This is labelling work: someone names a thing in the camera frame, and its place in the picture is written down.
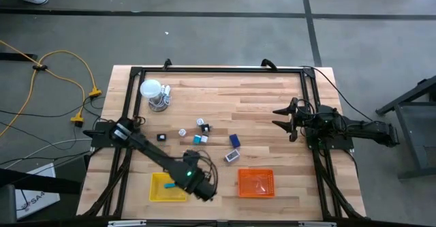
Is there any yellow extension cord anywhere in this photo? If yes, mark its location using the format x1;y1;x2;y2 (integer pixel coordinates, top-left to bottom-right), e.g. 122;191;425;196
0;40;86;127
0;49;103;138

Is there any white lamp cable with plug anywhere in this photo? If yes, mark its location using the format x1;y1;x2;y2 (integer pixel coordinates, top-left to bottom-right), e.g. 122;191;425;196
155;85;172;107

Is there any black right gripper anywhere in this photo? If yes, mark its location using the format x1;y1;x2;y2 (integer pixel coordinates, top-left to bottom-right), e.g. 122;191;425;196
272;97;309;142

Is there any yellow plastic basket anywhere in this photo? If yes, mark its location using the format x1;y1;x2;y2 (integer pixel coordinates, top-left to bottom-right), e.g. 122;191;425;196
149;172;188;202

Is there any white blue eraser box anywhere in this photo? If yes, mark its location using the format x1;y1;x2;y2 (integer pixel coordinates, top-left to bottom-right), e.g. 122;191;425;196
224;149;240;164

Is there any black floor cable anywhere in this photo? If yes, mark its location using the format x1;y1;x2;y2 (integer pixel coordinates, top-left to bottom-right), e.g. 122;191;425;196
0;96;106;118

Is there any grey floor cable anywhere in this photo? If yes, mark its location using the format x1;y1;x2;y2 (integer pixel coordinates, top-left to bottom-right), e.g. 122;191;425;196
5;137;93;169

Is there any black aluminium table frame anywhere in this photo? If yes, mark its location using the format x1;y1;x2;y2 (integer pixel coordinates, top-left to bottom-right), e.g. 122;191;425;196
80;59;367;221

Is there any white printed box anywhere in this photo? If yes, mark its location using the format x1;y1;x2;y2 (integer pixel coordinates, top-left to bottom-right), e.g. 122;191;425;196
15;163;61;220

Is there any black metal cart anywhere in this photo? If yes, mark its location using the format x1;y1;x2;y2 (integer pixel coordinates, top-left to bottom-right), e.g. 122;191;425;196
375;75;436;181

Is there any silver metal bracket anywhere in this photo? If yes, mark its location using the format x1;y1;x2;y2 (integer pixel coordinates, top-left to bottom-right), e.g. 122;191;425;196
107;220;147;227
298;221;337;227

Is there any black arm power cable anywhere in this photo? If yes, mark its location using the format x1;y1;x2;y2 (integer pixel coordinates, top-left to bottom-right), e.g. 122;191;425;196
299;65;375;122

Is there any white mushroom table lamp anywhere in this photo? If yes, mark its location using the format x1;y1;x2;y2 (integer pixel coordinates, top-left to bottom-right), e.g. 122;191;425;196
140;79;171;113

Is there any orange plastic basket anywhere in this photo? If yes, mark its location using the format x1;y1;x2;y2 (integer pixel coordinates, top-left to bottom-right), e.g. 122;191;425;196
237;168;275;199

